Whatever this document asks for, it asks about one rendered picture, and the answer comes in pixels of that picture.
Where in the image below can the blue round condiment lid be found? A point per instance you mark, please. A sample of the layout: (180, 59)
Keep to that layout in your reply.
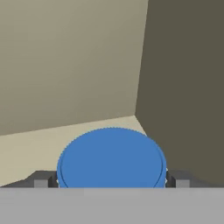
(112, 160)

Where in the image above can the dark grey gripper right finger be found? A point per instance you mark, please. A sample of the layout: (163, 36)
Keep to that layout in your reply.
(180, 178)

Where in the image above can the beige cabinet interior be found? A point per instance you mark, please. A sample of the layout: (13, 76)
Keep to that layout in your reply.
(87, 73)

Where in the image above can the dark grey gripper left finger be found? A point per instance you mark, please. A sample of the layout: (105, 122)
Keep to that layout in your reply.
(40, 178)

